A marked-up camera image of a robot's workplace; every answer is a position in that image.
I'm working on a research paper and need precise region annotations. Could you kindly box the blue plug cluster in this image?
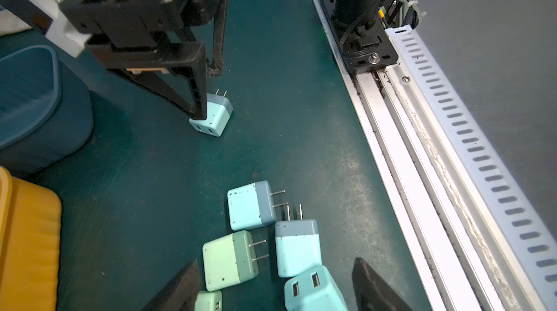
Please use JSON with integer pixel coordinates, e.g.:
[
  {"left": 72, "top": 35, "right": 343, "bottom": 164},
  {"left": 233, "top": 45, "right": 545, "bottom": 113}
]
[
  {"left": 227, "top": 180, "right": 290, "bottom": 231},
  {"left": 194, "top": 291, "right": 223, "bottom": 311}
]

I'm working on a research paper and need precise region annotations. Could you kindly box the aluminium frame rail front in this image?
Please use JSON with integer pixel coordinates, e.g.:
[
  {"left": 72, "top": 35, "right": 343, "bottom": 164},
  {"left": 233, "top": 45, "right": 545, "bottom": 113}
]
[{"left": 312, "top": 0, "right": 556, "bottom": 310}]

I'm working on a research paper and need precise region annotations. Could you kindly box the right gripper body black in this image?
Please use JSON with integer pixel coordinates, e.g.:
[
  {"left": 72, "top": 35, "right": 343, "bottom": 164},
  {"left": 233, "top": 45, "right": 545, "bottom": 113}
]
[{"left": 1, "top": 0, "right": 220, "bottom": 57}]

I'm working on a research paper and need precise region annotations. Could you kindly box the green plug bottom right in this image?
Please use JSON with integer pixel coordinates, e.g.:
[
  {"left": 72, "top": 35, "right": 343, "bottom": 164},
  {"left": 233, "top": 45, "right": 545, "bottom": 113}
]
[{"left": 274, "top": 205, "right": 323, "bottom": 279}]

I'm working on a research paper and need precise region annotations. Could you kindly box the yellow storage box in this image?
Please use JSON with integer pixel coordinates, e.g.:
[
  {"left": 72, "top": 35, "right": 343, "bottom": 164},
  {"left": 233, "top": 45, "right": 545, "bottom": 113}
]
[{"left": 1, "top": 167, "right": 62, "bottom": 310}]

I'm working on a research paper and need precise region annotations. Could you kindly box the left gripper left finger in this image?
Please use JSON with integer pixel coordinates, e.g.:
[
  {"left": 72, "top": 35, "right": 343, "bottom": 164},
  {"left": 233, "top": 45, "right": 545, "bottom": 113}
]
[{"left": 142, "top": 261, "right": 201, "bottom": 311}]

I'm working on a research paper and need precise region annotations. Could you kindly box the green plug right middle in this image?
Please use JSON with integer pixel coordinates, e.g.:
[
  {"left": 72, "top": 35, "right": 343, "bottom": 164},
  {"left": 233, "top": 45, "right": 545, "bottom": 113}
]
[{"left": 202, "top": 231, "right": 269, "bottom": 292}]

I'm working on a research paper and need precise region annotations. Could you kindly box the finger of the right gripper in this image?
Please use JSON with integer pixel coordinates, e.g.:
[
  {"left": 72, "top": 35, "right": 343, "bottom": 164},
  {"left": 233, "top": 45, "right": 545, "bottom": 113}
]
[
  {"left": 106, "top": 42, "right": 207, "bottom": 120},
  {"left": 207, "top": 0, "right": 228, "bottom": 77}
]

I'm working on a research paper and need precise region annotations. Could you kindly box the blue plug isolated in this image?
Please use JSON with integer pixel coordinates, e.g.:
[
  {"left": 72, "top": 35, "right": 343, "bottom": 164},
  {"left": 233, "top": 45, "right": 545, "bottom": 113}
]
[{"left": 189, "top": 91, "right": 234, "bottom": 137}]

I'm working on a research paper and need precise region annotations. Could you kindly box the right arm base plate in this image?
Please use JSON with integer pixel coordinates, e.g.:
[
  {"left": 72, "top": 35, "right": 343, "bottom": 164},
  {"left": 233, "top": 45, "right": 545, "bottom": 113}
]
[{"left": 319, "top": 0, "right": 399, "bottom": 75}]

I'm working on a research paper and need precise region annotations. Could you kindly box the blue storage box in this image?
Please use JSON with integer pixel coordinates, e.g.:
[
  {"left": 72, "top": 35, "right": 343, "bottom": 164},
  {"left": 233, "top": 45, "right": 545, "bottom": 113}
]
[{"left": 1, "top": 46, "right": 94, "bottom": 178}]

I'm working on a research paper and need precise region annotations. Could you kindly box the blue plug bottom left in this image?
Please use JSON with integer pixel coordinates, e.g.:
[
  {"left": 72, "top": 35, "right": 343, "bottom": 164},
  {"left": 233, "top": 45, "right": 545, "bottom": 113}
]
[{"left": 284, "top": 265, "right": 348, "bottom": 311}]

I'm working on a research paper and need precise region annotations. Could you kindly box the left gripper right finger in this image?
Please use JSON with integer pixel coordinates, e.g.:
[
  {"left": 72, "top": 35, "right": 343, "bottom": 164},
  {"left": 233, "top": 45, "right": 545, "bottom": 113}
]
[{"left": 352, "top": 257, "right": 412, "bottom": 311}]

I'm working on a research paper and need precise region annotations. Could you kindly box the green plug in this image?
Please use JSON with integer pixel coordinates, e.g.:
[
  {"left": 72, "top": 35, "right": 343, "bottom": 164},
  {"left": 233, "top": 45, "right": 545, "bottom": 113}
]
[
  {"left": 202, "top": 231, "right": 269, "bottom": 292},
  {"left": 274, "top": 205, "right": 323, "bottom": 279}
]

